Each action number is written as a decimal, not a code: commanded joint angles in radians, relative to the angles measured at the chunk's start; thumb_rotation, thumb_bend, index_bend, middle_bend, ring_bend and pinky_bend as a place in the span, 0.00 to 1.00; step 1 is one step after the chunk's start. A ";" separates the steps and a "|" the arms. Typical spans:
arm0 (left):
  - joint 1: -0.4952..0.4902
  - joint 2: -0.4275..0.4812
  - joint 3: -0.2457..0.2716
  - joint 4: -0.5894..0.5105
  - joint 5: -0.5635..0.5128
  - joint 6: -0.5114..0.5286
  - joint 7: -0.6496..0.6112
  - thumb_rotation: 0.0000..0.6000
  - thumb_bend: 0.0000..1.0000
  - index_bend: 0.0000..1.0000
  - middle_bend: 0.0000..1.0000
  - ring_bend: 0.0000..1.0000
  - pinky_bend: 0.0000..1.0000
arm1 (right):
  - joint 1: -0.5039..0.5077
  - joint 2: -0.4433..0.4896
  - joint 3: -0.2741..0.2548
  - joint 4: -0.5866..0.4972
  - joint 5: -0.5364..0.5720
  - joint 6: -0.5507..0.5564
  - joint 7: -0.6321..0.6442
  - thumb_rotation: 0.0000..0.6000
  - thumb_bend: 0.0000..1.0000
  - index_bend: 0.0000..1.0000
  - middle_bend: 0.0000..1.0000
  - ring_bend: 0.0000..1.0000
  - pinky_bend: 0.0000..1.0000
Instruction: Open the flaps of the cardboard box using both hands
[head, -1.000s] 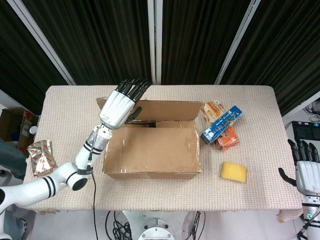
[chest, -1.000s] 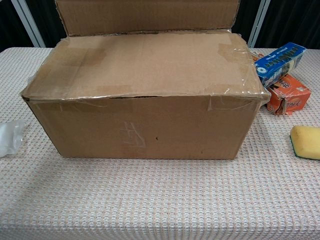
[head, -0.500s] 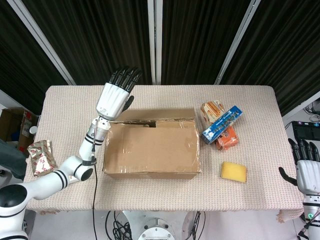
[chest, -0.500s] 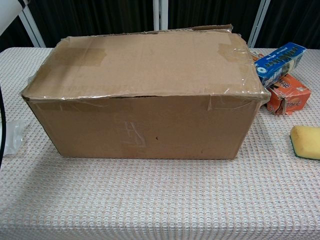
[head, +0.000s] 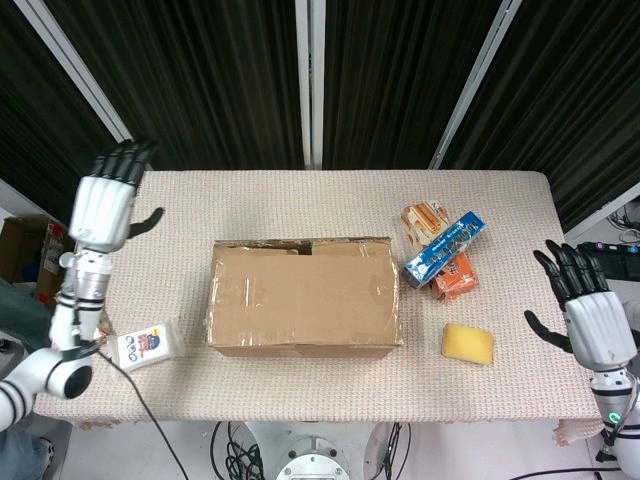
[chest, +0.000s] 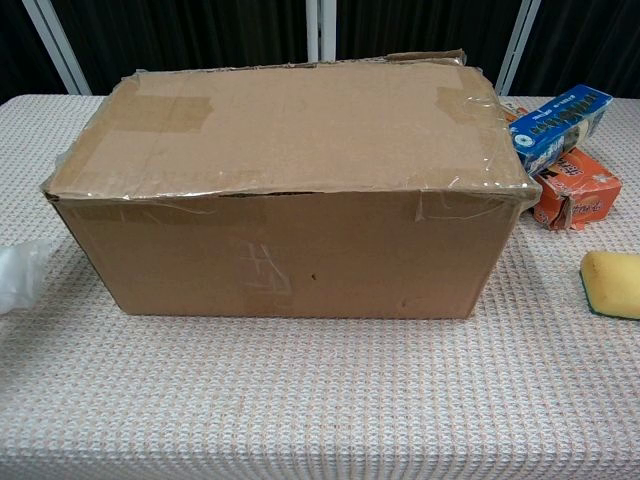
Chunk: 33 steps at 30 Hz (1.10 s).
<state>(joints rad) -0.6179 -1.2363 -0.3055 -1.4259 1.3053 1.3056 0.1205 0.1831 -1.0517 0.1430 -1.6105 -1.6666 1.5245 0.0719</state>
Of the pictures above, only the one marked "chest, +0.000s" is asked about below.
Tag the large brown cardboard box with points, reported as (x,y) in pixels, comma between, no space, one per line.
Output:
(300,150)

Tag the orange snack packet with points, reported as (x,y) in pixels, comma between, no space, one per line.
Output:
(585,190)

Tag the beige waffle tablecloth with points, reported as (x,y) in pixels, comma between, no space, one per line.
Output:
(300,400)

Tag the beige wafer roll pack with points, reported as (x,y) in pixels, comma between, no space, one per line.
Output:
(515,112)

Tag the black pleated curtain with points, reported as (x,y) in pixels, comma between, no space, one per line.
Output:
(175,35)
(585,40)
(425,25)
(20,50)

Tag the long blue carton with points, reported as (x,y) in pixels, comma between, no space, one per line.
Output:
(555,130)

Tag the yellow sponge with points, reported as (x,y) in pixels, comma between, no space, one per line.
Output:
(615,285)

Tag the clear pack with blue label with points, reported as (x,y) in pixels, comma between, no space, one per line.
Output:
(20,275)

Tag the white frame post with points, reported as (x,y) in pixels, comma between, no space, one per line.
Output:
(55,45)
(517,45)
(322,30)

